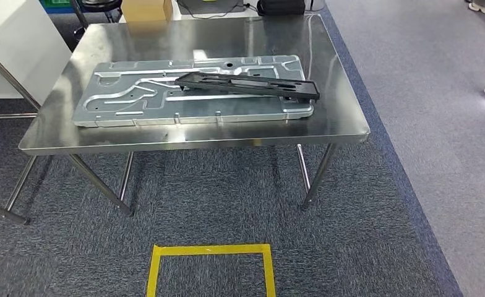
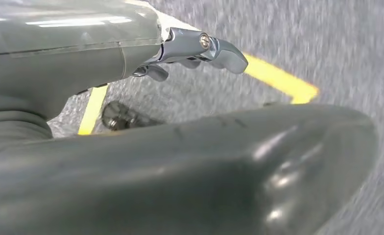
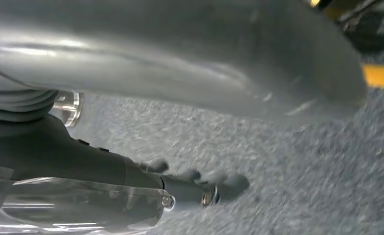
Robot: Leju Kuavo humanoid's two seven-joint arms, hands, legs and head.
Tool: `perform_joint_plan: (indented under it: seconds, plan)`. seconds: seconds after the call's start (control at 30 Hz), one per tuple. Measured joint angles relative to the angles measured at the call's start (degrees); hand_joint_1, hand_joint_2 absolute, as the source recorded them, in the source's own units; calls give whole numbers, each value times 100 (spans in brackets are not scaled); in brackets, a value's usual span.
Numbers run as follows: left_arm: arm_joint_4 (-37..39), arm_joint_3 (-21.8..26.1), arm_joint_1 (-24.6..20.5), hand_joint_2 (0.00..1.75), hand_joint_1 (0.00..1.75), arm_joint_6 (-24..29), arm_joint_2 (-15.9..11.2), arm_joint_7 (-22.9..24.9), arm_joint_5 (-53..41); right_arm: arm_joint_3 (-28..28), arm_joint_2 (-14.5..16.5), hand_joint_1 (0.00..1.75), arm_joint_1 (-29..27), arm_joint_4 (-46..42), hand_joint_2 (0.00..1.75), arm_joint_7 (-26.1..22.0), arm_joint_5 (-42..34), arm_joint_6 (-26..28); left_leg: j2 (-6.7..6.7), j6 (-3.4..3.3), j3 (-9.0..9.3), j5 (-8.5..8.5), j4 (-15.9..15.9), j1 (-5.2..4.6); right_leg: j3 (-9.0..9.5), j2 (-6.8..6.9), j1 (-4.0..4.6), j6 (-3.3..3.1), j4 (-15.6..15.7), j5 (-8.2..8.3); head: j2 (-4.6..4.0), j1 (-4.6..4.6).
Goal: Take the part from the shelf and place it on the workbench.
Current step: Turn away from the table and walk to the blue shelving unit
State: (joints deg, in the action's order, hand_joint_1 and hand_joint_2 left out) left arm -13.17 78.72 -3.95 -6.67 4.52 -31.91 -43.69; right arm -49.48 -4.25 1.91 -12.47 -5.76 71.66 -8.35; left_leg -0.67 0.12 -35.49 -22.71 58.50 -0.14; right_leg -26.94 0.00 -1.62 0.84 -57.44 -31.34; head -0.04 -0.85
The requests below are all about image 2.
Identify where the dark round floor object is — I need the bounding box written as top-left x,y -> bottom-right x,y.
100,99 -> 165,132

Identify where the yellow floor tape square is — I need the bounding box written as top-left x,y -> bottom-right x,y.
77,52 -> 320,136

